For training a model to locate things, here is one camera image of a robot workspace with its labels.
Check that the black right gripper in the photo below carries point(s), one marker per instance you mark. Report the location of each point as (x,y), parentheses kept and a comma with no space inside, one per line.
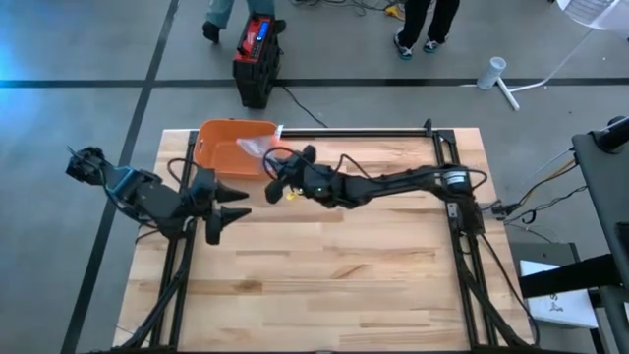
(300,177)

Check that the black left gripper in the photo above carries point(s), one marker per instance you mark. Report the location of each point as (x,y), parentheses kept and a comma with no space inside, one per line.
(206,196)

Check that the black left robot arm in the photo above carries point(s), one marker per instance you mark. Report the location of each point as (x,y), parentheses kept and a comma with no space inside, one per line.
(142,196)

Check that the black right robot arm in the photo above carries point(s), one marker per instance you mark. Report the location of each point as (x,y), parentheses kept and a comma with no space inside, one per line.
(403,184)

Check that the orange plastic basket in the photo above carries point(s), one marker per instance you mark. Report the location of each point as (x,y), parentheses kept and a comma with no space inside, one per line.
(221,157)

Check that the black red power station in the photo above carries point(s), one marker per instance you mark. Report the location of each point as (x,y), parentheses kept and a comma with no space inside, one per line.
(255,74)

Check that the person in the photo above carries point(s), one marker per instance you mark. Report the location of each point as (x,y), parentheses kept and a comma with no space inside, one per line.
(422,24)
(216,15)

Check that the white floor stand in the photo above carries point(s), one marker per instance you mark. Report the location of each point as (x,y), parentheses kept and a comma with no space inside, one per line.
(506,93)

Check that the grey cabinet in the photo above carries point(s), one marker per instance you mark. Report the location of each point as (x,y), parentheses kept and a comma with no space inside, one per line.
(540,253)

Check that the white cardboard box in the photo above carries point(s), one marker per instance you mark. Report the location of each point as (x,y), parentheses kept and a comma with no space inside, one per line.
(565,310)

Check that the dark grey equipment stand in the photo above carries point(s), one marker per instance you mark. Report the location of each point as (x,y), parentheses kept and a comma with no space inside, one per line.
(604,196)

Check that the black aluminium table frame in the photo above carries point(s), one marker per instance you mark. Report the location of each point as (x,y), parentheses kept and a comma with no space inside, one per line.
(368,133)

